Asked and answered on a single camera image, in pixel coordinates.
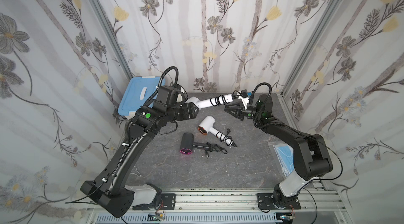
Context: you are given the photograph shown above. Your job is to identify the metal wire tongs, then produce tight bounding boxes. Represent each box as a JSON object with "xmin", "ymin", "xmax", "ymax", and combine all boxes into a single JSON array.
[{"xmin": 129, "ymin": 166, "xmax": 142, "ymax": 176}]

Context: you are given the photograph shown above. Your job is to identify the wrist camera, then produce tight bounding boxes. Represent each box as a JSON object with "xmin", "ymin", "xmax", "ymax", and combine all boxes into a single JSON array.
[
  {"xmin": 236, "ymin": 89, "xmax": 251, "ymax": 109},
  {"xmin": 144, "ymin": 66, "xmax": 187, "ymax": 108}
]

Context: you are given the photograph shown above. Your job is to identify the white vented cable duct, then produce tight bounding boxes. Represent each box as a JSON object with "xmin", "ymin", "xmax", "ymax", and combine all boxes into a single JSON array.
[{"xmin": 93, "ymin": 212, "xmax": 283, "ymax": 224}]

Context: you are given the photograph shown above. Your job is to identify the blue face mask pack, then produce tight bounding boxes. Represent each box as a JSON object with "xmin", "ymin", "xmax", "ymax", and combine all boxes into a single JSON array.
[{"xmin": 268, "ymin": 142, "xmax": 294, "ymax": 178}]

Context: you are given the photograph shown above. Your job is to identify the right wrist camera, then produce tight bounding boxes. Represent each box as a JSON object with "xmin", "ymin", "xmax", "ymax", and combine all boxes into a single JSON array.
[{"xmin": 236, "ymin": 89, "xmax": 251, "ymax": 109}]

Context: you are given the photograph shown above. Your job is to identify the aluminium rail frame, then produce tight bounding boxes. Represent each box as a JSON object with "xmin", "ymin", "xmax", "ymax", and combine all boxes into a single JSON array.
[{"xmin": 82, "ymin": 188, "xmax": 353, "ymax": 224}]

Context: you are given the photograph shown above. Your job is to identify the dark grey pink hair dryer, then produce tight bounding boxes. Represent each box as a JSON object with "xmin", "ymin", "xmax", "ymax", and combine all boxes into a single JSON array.
[{"xmin": 179, "ymin": 132, "xmax": 213, "ymax": 155}]

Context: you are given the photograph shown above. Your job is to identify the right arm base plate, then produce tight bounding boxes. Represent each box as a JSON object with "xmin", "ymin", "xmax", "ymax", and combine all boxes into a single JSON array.
[{"xmin": 256, "ymin": 193, "xmax": 301, "ymax": 211}]

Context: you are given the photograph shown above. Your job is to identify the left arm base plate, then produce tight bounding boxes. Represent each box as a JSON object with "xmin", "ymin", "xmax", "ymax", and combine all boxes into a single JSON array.
[{"xmin": 132, "ymin": 193, "xmax": 176, "ymax": 210}]

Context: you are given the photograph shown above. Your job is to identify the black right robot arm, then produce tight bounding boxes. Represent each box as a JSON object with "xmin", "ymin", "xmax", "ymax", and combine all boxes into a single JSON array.
[{"xmin": 224, "ymin": 103, "xmax": 333, "ymax": 209}]

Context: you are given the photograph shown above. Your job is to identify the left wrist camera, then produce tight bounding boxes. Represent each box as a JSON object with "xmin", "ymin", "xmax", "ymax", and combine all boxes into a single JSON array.
[{"xmin": 144, "ymin": 66, "xmax": 187, "ymax": 108}]

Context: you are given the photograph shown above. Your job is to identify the blue lid storage box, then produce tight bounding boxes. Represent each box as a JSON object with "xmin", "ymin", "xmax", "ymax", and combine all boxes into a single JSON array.
[{"xmin": 118, "ymin": 76, "xmax": 160, "ymax": 119}]

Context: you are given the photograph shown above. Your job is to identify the white hair dryer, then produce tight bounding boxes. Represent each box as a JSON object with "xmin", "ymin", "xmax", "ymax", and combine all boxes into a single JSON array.
[
  {"xmin": 197, "ymin": 116, "xmax": 237, "ymax": 148},
  {"xmin": 186, "ymin": 94, "xmax": 242, "ymax": 110}
]

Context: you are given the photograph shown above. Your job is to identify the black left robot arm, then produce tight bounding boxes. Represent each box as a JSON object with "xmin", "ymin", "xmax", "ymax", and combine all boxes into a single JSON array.
[{"xmin": 81, "ymin": 102, "xmax": 199, "ymax": 218}]

